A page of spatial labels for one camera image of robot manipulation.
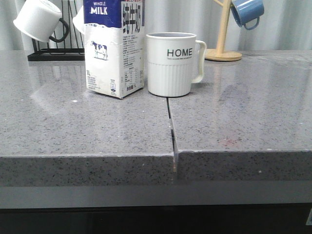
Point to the white HOME cup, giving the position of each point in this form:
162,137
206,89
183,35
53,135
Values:
175,61

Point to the white blue milk carton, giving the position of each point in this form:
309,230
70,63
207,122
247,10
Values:
113,46

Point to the wooden mug tree stand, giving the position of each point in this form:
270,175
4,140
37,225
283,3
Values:
219,53

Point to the blue enamel mug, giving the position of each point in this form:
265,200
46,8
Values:
245,11

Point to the white mug black handle right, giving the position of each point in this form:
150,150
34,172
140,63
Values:
78,21

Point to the white mug black handle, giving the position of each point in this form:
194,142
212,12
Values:
78,21
39,18

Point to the black wire mug rack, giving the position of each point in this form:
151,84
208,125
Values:
72,48

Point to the white mug black handle left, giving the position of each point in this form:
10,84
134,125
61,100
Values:
39,18

